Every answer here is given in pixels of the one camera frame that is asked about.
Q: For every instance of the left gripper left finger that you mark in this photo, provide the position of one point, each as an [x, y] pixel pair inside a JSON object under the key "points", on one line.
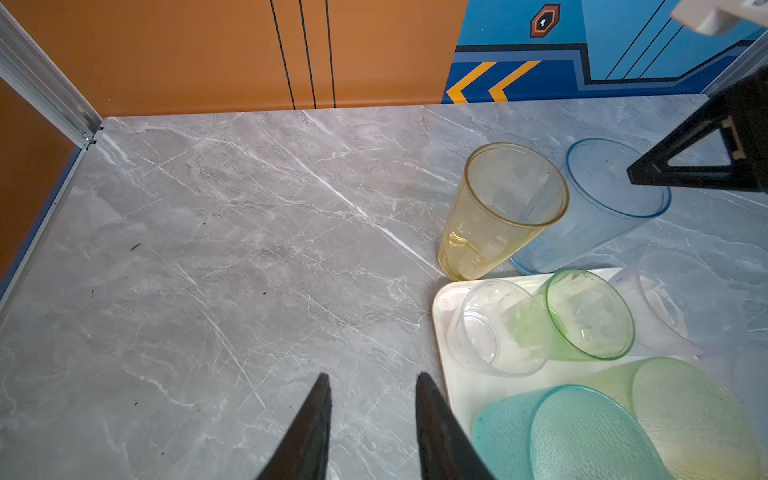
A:
{"points": [[304, 450]]}

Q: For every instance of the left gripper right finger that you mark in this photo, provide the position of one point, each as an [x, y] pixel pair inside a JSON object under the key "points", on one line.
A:
{"points": [[445, 452]]}

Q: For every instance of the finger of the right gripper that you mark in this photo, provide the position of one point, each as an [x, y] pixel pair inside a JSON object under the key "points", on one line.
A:
{"points": [[728, 177], [739, 113]]}

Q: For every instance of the teal textured tumbler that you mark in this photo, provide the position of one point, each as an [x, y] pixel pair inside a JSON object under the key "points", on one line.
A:
{"points": [[566, 432]]}

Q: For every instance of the light blue clear tumbler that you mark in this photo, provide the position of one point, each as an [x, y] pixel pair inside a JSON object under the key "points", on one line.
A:
{"points": [[603, 205]]}

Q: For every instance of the clear stemmed glass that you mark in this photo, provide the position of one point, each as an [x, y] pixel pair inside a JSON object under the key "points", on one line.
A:
{"points": [[679, 305]]}

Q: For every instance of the small clear faceted glass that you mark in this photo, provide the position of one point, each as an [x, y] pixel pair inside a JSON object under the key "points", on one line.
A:
{"points": [[500, 329]]}

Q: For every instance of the small green faceted glass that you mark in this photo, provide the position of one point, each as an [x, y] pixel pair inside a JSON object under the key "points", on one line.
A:
{"points": [[573, 315]]}

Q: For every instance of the amber tall tumbler back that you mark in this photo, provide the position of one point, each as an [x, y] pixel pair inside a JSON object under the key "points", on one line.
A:
{"points": [[508, 195]]}

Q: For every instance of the light green dotted cup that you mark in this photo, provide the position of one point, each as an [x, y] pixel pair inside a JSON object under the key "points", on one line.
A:
{"points": [[697, 428]]}

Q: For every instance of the clear plastic cup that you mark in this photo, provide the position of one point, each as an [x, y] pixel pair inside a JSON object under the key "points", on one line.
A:
{"points": [[749, 378]]}

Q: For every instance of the white rectangular tray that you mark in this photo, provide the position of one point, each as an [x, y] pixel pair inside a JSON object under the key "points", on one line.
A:
{"points": [[469, 392]]}

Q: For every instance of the right aluminium corner post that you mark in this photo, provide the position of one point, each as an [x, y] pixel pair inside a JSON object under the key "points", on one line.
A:
{"points": [[749, 62]]}

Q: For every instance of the aluminium corner post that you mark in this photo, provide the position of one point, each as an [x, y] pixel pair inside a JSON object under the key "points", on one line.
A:
{"points": [[32, 74], [749, 62]]}

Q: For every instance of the left aluminium corner post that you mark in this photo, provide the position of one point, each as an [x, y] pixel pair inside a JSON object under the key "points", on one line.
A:
{"points": [[32, 74]]}

